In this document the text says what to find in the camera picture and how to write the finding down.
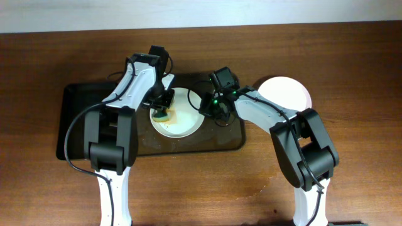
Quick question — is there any green yellow sponge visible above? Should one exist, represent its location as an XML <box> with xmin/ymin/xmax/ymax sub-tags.
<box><xmin>152</xmin><ymin>109</ymin><xmax>171</xmax><ymax>122</ymax></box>

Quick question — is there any white plate bottom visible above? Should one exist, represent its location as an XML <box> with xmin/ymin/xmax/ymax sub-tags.
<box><xmin>149</xmin><ymin>87</ymin><xmax>205</xmax><ymax>139</ymax></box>

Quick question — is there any white plate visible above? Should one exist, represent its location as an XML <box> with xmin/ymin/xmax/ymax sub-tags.
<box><xmin>258</xmin><ymin>77</ymin><xmax>312</xmax><ymax>112</ymax></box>
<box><xmin>149</xmin><ymin>87</ymin><xmax>205</xmax><ymax>139</ymax></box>

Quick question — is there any white plate top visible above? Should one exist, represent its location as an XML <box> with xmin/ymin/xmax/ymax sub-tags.
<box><xmin>258</xmin><ymin>77</ymin><xmax>312</xmax><ymax>112</ymax></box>

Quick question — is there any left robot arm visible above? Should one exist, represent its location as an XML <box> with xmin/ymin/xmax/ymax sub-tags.
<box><xmin>84</xmin><ymin>45</ymin><xmax>175</xmax><ymax>225</ymax></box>

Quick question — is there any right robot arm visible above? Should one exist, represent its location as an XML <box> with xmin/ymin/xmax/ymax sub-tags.
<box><xmin>198</xmin><ymin>67</ymin><xmax>339</xmax><ymax>225</ymax></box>

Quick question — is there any brown serving tray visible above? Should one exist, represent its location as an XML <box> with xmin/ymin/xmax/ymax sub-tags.
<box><xmin>134</xmin><ymin>72</ymin><xmax>247</xmax><ymax>157</ymax></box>

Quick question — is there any black small tray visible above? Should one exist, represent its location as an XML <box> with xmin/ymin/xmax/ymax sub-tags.
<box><xmin>56</xmin><ymin>82</ymin><xmax>117</xmax><ymax>161</ymax></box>

